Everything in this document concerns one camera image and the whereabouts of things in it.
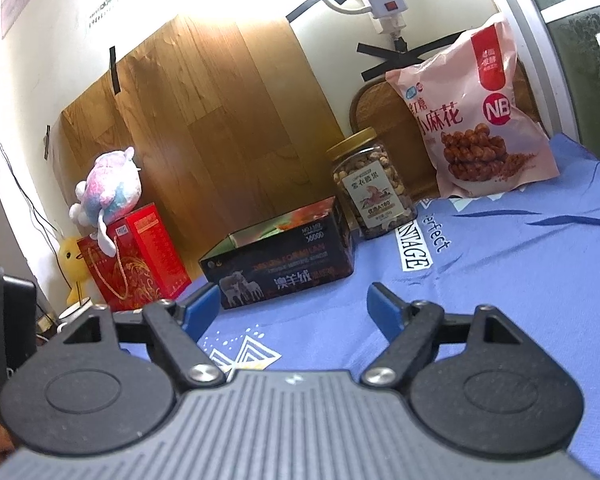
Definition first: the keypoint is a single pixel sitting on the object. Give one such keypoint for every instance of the crossed black tape strips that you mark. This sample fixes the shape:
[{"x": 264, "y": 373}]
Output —
[{"x": 395, "y": 60}]

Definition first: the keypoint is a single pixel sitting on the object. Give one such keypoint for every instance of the green metal cabinet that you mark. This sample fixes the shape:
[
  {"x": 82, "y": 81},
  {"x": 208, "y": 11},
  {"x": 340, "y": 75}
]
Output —
[{"x": 585, "y": 60}]

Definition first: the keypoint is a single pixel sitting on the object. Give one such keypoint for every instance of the white cup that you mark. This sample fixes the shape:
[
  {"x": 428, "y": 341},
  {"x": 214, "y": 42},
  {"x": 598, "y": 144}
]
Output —
[{"x": 72, "y": 314}]

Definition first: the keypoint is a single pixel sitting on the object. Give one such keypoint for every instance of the blue printed cloth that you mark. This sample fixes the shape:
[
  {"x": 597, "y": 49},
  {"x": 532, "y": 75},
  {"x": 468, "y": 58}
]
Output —
[{"x": 505, "y": 280}]

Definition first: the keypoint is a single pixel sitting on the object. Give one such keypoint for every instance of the red gift bag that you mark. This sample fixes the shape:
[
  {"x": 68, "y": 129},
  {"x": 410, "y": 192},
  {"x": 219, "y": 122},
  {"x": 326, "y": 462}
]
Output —
[{"x": 145, "y": 260}]

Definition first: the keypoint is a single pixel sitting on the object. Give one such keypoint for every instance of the black screen device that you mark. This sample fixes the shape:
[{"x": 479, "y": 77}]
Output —
[{"x": 12, "y": 330}]

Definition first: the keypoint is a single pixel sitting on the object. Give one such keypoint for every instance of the black cardboard box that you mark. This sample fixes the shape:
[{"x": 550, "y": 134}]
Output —
[{"x": 280, "y": 270}]

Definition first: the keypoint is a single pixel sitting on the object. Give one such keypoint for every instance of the round wooden board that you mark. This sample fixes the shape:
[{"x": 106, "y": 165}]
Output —
[{"x": 380, "y": 115}]

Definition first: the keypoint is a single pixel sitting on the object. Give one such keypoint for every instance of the grey metal post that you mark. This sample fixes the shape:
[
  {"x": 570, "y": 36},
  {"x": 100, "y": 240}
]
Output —
[{"x": 525, "y": 35}]

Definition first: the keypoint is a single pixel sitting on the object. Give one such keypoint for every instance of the pink and blue plush toy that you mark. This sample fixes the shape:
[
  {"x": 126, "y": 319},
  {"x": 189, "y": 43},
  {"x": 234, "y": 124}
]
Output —
[{"x": 110, "y": 187}]

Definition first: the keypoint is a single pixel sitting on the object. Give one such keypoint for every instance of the pink snack bag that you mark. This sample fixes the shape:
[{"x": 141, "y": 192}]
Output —
[{"x": 480, "y": 125}]

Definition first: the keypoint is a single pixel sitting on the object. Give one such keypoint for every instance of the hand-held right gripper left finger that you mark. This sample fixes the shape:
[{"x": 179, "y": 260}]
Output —
[{"x": 202, "y": 305}]

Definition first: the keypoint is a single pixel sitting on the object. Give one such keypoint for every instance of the black tape strip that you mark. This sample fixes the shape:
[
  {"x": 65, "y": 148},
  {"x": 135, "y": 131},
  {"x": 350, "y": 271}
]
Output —
[
  {"x": 305, "y": 7},
  {"x": 47, "y": 142},
  {"x": 114, "y": 72}
]

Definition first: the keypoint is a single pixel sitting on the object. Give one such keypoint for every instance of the yellow plush toy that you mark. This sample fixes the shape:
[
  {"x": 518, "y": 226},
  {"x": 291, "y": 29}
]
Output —
[{"x": 72, "y": 260}]

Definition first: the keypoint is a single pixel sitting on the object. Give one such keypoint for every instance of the clear nut jar yellow lid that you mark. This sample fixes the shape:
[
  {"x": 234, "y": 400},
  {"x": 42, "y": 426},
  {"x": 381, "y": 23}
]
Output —
[{"x": 375, "y": 195}]

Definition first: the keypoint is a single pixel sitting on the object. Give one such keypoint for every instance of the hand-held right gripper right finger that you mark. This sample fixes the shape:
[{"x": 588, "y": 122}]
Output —
[{"x": 382, "y": 305}]

